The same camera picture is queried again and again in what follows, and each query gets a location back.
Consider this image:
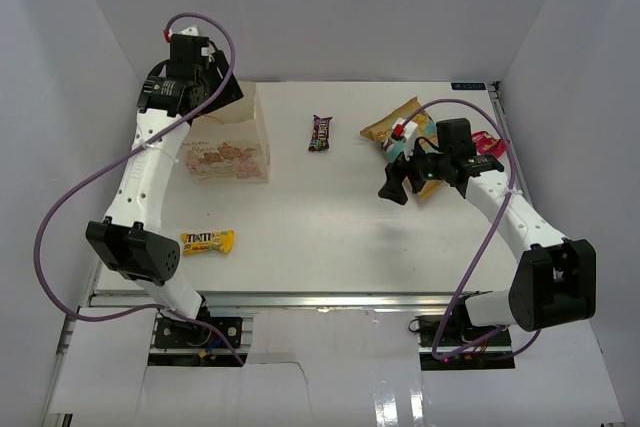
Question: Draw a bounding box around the yellow M&M's packet face-up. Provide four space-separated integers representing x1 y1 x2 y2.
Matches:
181 230 235 255

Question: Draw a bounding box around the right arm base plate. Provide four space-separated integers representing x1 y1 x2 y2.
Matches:
407 315 512 354

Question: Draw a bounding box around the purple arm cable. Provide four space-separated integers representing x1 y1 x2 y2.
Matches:
33 12 247 363
399 99 542 363

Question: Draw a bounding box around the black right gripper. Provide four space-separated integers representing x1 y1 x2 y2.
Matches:
379 134 451 205

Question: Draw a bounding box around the cream bear paper bag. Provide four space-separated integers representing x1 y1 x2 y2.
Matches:
180 82 270 184

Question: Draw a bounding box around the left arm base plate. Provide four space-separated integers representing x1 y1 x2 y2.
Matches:
152 316 243 349

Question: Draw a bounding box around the tan popcorn chips bag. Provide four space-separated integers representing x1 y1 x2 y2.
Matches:
360 97 438 180

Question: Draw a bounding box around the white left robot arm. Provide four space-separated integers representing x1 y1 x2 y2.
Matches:
86 27 243 346

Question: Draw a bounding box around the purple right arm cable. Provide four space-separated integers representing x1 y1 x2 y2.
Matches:
399 99 542 363

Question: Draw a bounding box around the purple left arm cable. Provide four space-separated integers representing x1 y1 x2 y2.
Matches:
33 12 247 363

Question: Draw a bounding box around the brown M&M's packet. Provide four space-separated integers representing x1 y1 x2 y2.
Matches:
308 115 332 152

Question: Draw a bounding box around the aluminium table frame rail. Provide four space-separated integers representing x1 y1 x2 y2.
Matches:
84 291 571 311

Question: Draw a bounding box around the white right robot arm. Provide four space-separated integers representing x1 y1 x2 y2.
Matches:
378 118 596 346

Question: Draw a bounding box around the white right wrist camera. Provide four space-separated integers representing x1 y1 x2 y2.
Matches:
391 118 420 162

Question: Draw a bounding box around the small pink candy packet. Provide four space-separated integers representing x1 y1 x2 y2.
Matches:
472 131 506 158

